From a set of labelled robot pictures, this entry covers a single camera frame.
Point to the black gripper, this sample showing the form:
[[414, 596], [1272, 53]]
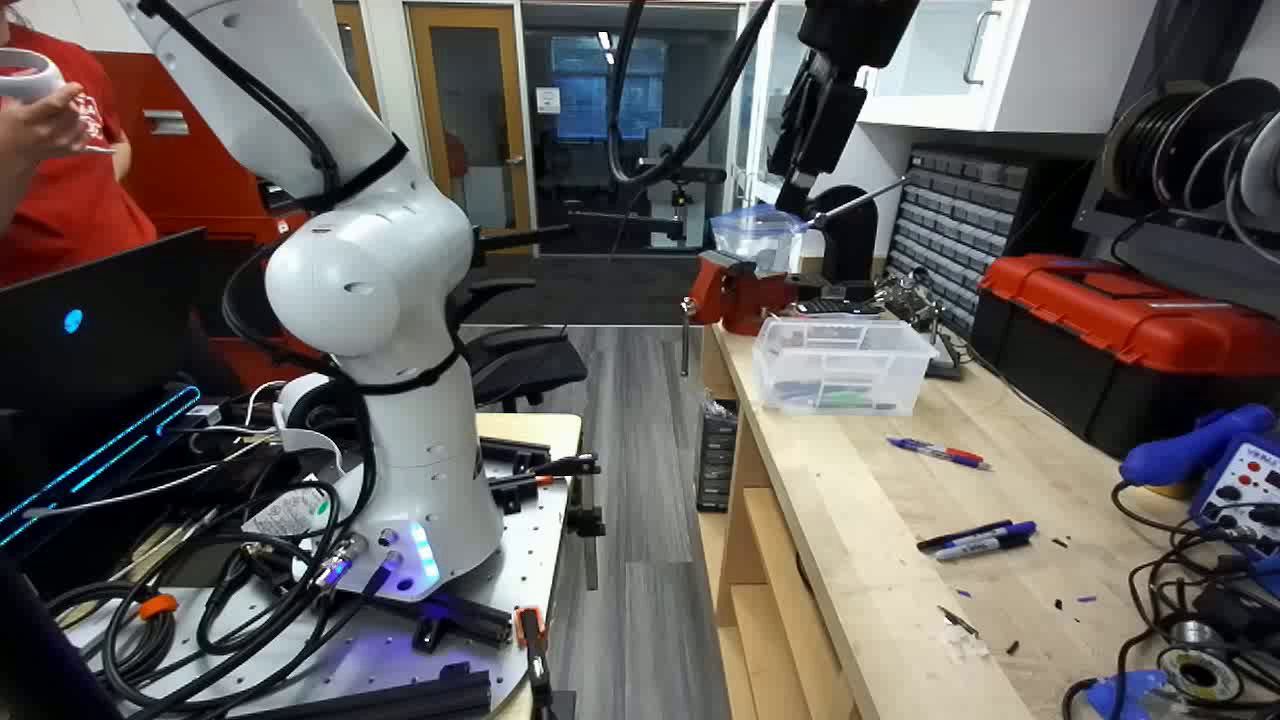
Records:
[[860, 24]]

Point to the marker with blue cap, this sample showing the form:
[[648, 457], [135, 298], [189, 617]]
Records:
[[993, 542]]

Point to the white cup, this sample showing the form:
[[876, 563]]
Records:
[[27, 75]]

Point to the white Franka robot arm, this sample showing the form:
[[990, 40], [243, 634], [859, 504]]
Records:
[[400, 441]]

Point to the clear plastic storage box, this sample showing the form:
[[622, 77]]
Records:
[[843, 349]]

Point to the black box blue edges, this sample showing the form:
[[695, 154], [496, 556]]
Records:
[[93, 463]]

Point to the person's hand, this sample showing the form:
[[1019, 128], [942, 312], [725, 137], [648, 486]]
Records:
[[47, 125]]

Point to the clear container blue lid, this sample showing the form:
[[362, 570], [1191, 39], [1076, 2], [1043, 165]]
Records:
[[756, 238]]

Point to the large parts drawer cabinet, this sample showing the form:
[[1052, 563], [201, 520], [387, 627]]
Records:
[[953, 225]]

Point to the grey metal tool pile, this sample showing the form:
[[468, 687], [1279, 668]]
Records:
[[926, 312]]

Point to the wooden glass door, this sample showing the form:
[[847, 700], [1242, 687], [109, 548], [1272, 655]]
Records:
[[475, 122]]

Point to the red and blue marker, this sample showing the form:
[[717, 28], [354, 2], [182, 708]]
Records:
[[942, 455]]

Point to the black office chair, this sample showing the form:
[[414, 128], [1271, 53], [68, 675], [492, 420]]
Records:
[[527, 354]]

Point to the red and black toolbox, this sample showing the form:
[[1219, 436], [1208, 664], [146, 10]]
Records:
[[1134, 333]]

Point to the blue marker pen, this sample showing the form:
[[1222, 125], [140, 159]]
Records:
[[960, 535]]

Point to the black clamp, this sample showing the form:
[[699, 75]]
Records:
[[534, 465]]

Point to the blue soldering station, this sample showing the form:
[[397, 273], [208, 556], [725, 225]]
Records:
[[1242, 486]]

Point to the red tool chest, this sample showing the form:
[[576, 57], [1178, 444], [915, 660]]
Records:
[[187, 144]]

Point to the black laptop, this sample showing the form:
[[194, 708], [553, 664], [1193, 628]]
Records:
[[104, 321]]

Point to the person in red shirt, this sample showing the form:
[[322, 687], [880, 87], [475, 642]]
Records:
[[67, 203]]

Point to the white wall cabinet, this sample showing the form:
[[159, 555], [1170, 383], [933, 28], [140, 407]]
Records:
[[1013, 61]]

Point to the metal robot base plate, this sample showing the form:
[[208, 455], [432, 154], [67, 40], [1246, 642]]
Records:
[[534, 563]]

